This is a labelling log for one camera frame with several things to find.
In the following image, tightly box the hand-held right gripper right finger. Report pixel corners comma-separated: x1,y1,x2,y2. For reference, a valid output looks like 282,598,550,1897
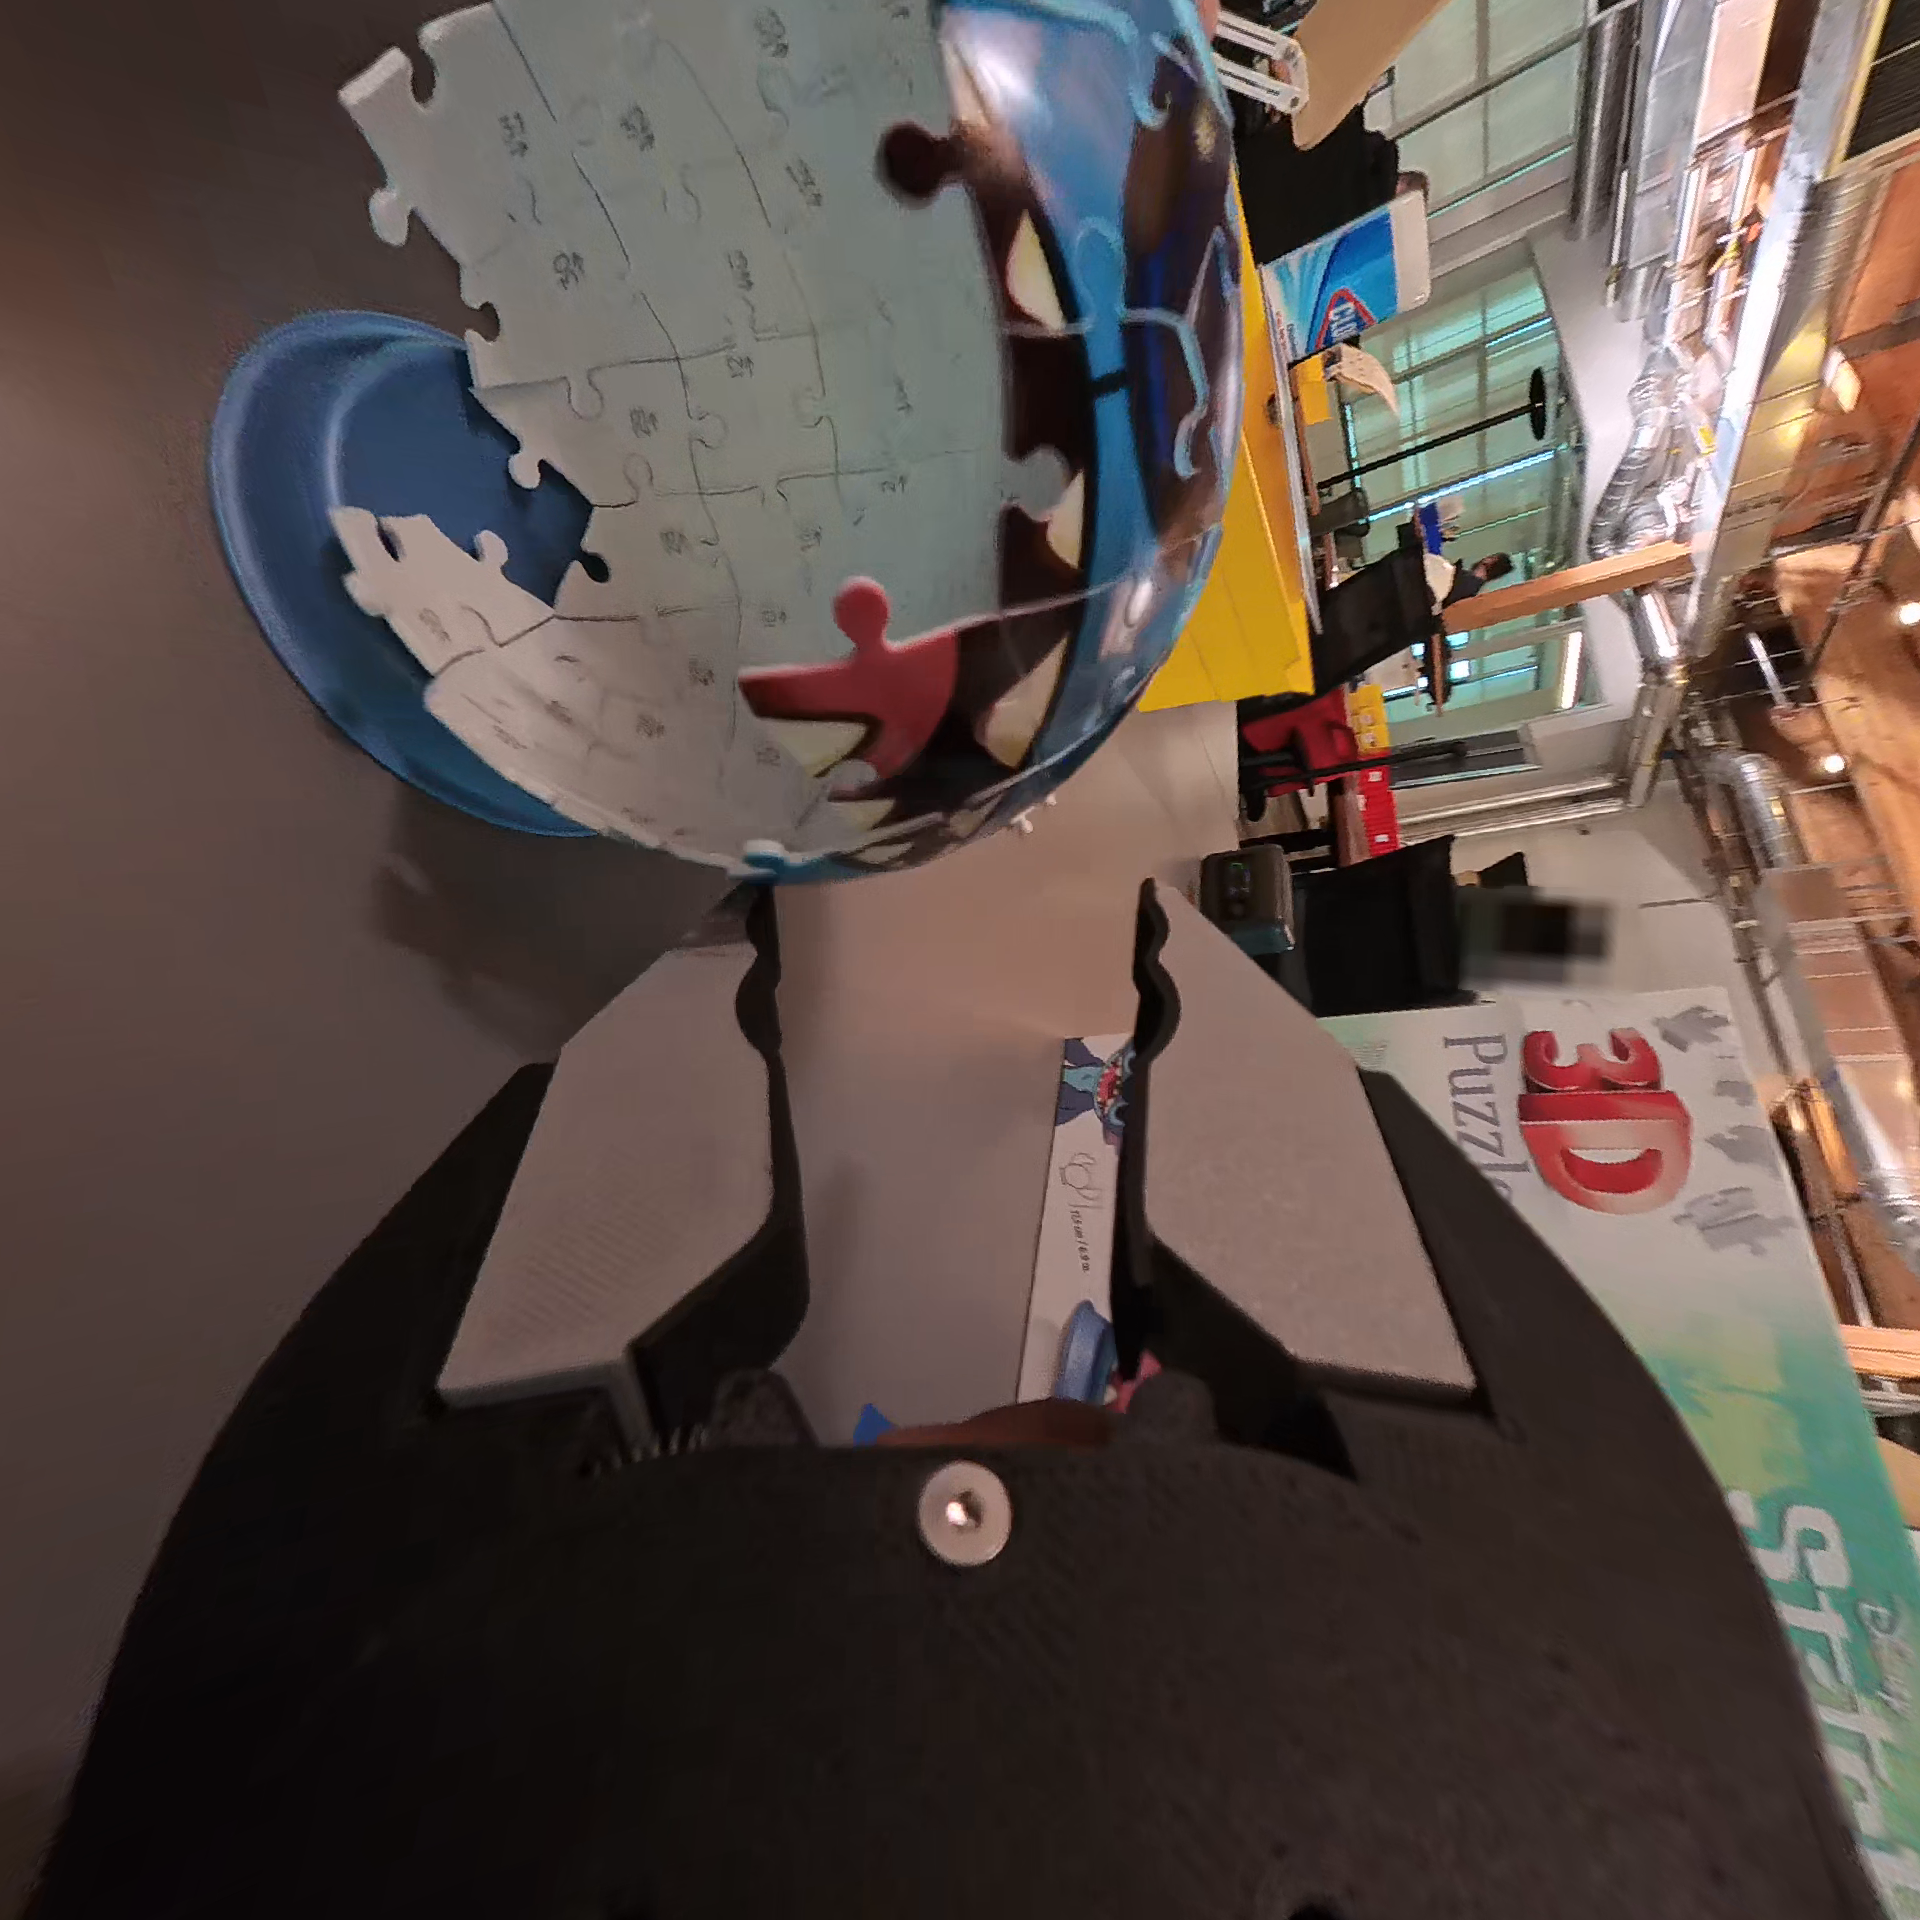
1112,876,1479,1412

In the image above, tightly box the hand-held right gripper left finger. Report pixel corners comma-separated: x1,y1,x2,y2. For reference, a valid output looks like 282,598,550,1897
434,884,811,1420

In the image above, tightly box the yellow plastic bin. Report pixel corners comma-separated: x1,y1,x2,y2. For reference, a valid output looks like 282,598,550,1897
1133,166,1328,713

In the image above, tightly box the blue puzzle ball stand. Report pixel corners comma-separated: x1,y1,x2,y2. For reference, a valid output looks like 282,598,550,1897
208,311,634,841

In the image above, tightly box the blue puzzle ball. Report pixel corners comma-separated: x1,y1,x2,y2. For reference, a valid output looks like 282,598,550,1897
336,0,1249,880

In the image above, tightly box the colourful puzzle box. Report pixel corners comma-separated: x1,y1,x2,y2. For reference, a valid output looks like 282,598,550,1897
1018,982,1920,1920

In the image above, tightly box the black power station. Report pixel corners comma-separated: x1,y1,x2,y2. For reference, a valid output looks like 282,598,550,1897
1199,841,1301,951

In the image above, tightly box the blue white printed sheet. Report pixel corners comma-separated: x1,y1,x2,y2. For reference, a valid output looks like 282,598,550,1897
1257,269,1328,634

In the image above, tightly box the black floor lamp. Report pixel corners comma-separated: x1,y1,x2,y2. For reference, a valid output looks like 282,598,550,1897
1319,364,1571,496

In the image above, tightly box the white blue wipes canister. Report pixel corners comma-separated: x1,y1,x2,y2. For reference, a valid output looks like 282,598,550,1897
1262,201,1435,354

